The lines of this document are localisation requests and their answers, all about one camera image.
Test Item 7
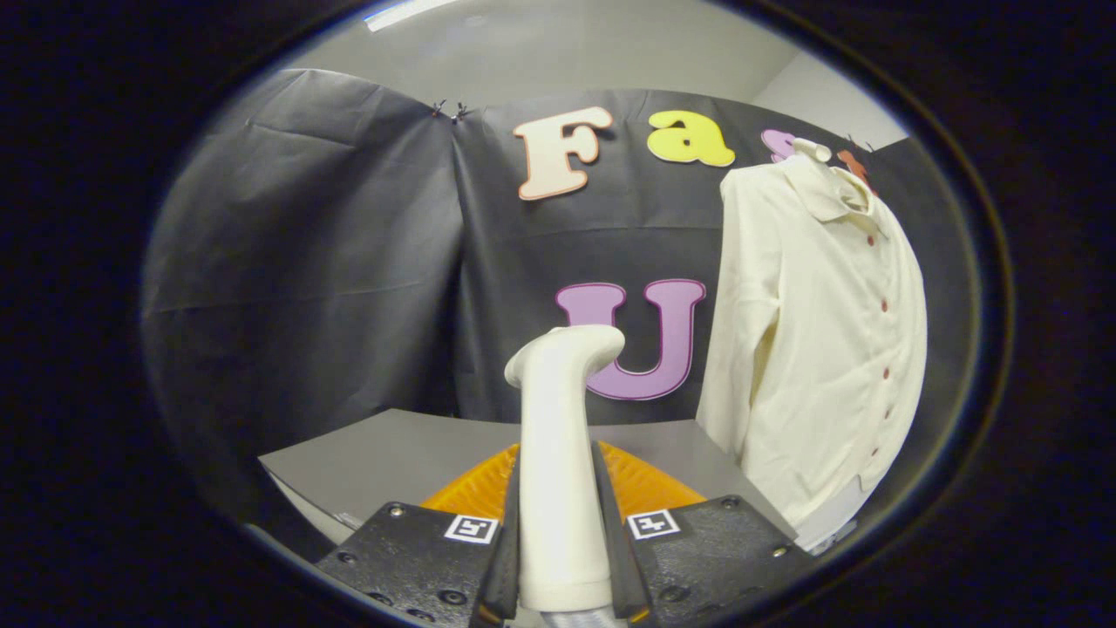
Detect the white garment steamer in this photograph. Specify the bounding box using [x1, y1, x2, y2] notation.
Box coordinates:
[504, 324, 627, 628]

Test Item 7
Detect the white ironing board pad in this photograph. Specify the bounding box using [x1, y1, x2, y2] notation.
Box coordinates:
[793, 480, 873, 552]

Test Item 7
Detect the cream button-up shirt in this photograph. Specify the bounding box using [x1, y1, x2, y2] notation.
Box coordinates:
[696, 140, 928, 529]

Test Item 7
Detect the black backdrop cloth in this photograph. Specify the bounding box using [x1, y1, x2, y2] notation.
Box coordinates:
[139, 68, 982, 524]

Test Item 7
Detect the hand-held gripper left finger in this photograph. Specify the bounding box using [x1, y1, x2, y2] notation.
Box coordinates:
[316, 443, 522, 628]

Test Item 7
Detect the ceiling light panel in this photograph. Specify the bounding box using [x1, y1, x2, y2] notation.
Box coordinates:
[364, 0, 463, 32]

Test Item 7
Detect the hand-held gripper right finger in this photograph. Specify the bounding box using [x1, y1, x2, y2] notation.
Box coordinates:
[593, 440, 816, 628]

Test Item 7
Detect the grey cabinet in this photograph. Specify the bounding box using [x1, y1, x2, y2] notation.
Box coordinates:
[259, 408, 799, 546]

